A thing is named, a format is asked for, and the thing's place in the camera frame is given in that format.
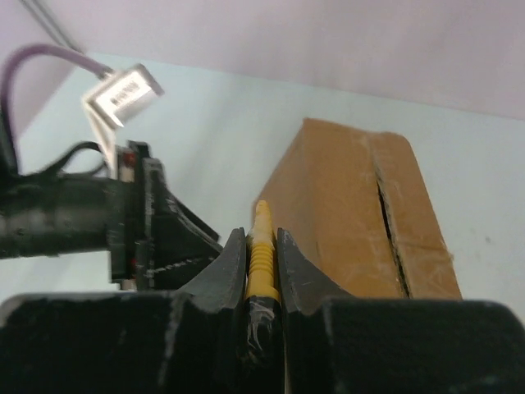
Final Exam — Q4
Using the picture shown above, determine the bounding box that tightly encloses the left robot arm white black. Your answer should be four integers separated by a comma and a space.
1, 133, 221, 290

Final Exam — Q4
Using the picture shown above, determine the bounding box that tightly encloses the brown cardboard express box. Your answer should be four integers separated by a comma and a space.
259, 118, 462, 300

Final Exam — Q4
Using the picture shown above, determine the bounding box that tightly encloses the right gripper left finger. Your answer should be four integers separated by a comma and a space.
1, 228, 246, 393

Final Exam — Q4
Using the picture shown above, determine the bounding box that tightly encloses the yellow utility knife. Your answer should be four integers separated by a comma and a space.
239, 200, 284, 393

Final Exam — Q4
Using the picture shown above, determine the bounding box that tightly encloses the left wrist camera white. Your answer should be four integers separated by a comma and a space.
81, 64, 164, 179

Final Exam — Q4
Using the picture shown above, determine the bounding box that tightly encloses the left aluminium frame post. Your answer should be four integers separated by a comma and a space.
19, 0, 84, 53

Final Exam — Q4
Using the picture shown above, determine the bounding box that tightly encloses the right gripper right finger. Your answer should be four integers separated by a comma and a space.
276, 230, 524, 393

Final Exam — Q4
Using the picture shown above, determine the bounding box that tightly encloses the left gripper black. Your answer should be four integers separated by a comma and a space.
107, 140, 222, 291

